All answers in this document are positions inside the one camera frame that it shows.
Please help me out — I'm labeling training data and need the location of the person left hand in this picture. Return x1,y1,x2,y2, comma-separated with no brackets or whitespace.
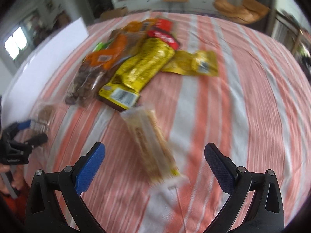
0,163,26,196

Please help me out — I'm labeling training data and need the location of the white storage box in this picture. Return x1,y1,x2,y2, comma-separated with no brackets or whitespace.
1,18,89,127

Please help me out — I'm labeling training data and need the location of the small yellow foil packet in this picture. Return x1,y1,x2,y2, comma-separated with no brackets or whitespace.
161,50,218,76

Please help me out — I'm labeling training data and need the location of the orange clear nut bag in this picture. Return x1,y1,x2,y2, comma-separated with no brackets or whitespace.
64,29,146,107

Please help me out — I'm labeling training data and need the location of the striped pink white tablecloth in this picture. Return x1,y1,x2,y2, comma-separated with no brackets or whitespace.
22,11,311,233

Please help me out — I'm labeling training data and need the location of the white tv cabinet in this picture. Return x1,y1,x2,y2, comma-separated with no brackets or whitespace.
114,0,217,14

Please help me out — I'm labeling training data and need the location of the brown hawthorn cake packet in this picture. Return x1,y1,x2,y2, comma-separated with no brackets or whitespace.
30,103,58,136

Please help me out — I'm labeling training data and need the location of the orange lounge chair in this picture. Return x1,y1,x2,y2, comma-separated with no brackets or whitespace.
213,0,270,25

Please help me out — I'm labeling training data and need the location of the yellow foil snack bag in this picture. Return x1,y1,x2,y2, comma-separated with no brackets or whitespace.
98,38,175,111

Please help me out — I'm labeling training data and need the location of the green label snack bag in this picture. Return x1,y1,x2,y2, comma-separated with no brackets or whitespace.
92,40,112,52

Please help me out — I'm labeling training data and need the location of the orange peanut snack bag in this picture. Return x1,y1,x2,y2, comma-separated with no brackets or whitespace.
123,18,157,33

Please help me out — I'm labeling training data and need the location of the small wooden bench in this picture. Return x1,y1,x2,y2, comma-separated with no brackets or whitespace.
162,0,189,12

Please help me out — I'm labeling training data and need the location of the cardboard box on floor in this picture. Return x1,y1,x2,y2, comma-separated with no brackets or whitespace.
100,7,128,22

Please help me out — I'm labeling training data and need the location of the red label snack bag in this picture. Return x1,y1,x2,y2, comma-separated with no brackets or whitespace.
147,17,181,50

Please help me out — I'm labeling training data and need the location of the long biscuit stick packet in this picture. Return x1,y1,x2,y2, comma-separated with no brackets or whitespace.
121,106,188,192

